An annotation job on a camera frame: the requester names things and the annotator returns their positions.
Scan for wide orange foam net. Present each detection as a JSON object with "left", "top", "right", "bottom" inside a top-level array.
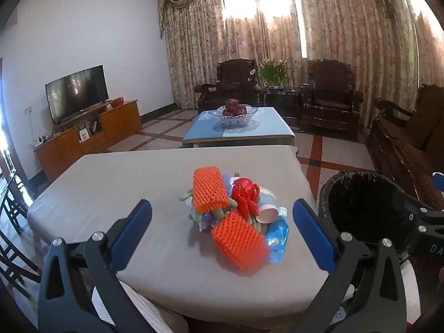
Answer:
[{"left": 211, "top": 212, "right": 272, "bottom": 278}]

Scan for light blue foam net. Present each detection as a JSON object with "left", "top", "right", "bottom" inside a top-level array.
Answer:
[{"left": 220, "top": 173, "right": 240, "bottom": 195}]

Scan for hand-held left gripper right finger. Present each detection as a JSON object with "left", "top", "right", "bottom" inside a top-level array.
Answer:
[{"left": 292, "top": 198, "right": 418, "bottom": 333}]

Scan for coffee table with blue cloth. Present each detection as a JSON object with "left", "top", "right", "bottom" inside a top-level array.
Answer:
[{"left": 183, "top": 107, "right": 296, "bottom": 148}]

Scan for long orange foam net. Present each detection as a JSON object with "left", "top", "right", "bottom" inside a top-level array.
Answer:
[{"left": 192, "top": 166, "right": 231, "bottom": 214}]

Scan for floral patterned curtains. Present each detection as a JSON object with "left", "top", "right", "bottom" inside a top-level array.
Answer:
[{"left": 158, "top": 0, "right": 444, "bottom": 125}]

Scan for light blue paper cup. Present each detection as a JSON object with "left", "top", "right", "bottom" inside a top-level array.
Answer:
[{"left": 255, "top": 187, "right": 280, "bottom": 224}]

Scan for potted green plant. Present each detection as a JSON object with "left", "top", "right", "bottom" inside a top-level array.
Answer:
[{"left": 250, "top": 57, "right": 291, "bottom": 89}]

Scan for dark wooden sofa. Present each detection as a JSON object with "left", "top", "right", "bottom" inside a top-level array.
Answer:
[{"left": 366, "top": 83, "right": 444, "bottom": 212}]

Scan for orange wooden television cabinet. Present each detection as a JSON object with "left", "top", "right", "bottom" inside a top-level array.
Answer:
[{"left": 34, "top": 99, "right": 143, "bottom": 183}]

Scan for blue plastic bottle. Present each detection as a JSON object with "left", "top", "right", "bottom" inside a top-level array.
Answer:
[{"left": 264, "top": 207, "right": 290, "bottom": 264}]

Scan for red wrapper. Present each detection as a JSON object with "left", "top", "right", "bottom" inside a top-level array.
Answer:
[{"left": 231, "top": 178, "right": 260, "bottom": 216}]

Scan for trash bin with black bag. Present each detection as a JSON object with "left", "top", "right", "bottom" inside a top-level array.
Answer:
[{"left": 318, "top": 169, "right": 422, "bottom": 264}]

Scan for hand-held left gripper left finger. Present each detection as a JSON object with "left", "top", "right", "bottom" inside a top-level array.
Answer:
[{"left": 37, "top": 199, "right": 153, "bottom": 333}]

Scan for black dining chair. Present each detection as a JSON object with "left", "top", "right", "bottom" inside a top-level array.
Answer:
[{"left": 0, "top": 166, "right": 42, "bottom": 299}]

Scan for dark wooden armchair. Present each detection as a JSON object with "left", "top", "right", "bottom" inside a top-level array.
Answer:
[
  {"left": 193, "top": 59, "right": 258, "bottom": 113},
  {"left": 300, "top": 59, "right": 364, "bottom": 143}
]

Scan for black flat television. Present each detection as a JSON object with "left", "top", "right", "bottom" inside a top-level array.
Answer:
[{"left": 45, "top": 64, "right": 110, "bottom": 125}]

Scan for dark wooden side table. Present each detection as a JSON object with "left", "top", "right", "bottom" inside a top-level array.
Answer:
[{"left": 258, "top": 87, "right": 302, "bottom": 127}]

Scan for glass fruit bowl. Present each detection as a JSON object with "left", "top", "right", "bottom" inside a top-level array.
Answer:
[{"left": 207, "top": 105, "right": 259, "bottom": 130}]

